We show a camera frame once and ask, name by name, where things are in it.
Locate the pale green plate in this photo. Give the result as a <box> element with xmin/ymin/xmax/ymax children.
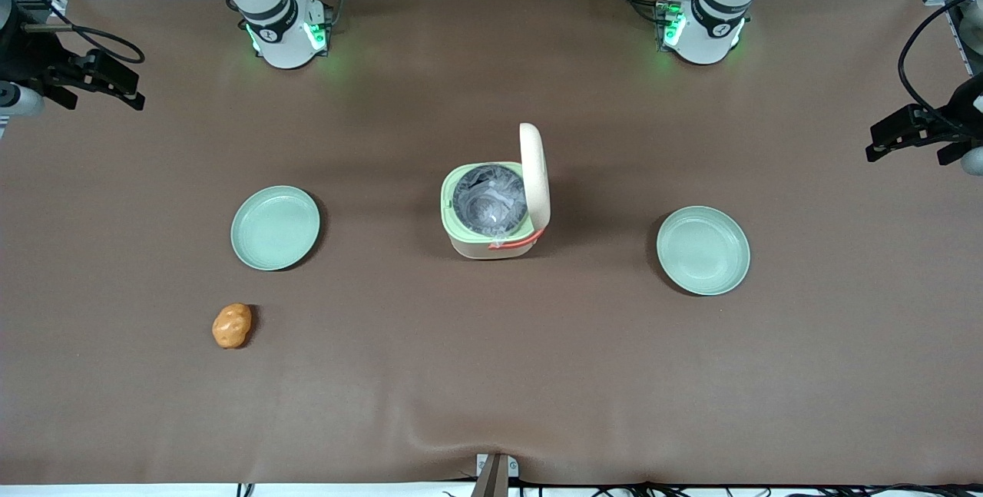
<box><xmin>656</xmin><ymin>206</ymin><xmax>751</xmax><ymax>297</ymax></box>
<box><xmin>230</xmin><ymin>185</ymin><xmax>321</xmax><ymax>272</ymax></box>

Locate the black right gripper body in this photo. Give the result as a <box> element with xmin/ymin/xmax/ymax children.
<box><xmin>0</xmin><ymin>16</ymin><xmax>90</xmax><ymax>92</ymax></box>

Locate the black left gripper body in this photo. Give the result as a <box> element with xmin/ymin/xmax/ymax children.
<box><xmin>922</xmin><ymin>75</ymin><xmax>983</xmax><ymax>144</ymax></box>

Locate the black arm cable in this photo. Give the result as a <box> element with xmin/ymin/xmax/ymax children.
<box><xmin>898</xmin><ymin>0</ymin><xmax>983</xmax><ymax>137</ymax></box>
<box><xmin>0</xmin><ymin>0</ymin><xmax>146</xmax><ymax>65</ymax></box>

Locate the grey inner pot with film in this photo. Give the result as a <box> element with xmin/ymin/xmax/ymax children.
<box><xmin>452</xmin><ymin>164</ymin><xmax>528</xmax><ymax>237</ymax></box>

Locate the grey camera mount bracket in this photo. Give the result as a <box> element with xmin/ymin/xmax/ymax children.
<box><xmin>470</xmin><ymin>452</ymin><xmax>520</xmax><ymax>497</ymax></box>

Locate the brown table cloth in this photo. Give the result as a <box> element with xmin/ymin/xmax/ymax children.
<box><xmin>0</xmin><ymin>0</ymin><xmax>983</xmax><ymax>486</ymax></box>

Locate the orange toy potato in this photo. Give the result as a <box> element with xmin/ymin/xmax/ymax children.
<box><xmin>212</xmin><ymin>303</ymin><xmax>253</xmax><ymax>350</ymax></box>

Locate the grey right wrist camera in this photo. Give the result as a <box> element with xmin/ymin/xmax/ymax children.
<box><xmin>0</xmin><ymin>81</ymin><xmax>45</xmax><ymax>118</ymax></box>

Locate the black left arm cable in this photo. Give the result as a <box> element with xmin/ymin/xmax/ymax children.
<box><xmin>898</xmin><ymin>0</ymin><xmax>983</xmax><ymax>137</ymax></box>

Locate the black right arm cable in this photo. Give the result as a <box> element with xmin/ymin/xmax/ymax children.
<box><xmin>0</xmin><ymin>0</ymin><xmax>146</xmax><ymax>65</ymax></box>

